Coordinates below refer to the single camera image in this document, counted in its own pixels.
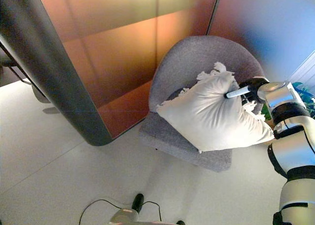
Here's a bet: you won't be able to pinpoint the grey fabric tub armchair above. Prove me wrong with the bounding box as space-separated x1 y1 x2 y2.
138 35 266 173

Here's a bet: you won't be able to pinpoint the black metal furniture frame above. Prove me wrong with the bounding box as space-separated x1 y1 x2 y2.
0 41 34 86

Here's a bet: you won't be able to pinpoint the black floor cable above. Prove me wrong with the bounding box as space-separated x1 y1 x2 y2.
78 199 163 225

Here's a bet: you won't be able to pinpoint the silver robot leg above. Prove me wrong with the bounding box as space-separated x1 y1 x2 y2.
108 207 139 225

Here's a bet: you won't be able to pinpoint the copper partition with dark edge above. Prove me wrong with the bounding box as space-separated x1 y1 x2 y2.
0 0 221 147

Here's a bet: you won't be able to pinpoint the white fringed pillow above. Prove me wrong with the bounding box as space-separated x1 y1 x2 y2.
156 62 275 154

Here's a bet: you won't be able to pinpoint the black robot foot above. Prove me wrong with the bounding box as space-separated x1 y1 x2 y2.
131 193 145 213

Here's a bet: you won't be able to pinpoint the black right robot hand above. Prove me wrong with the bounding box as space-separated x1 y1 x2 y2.
225 77 270 105

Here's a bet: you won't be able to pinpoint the green potted plant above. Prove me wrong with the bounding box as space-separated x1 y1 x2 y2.
260 81 315 120

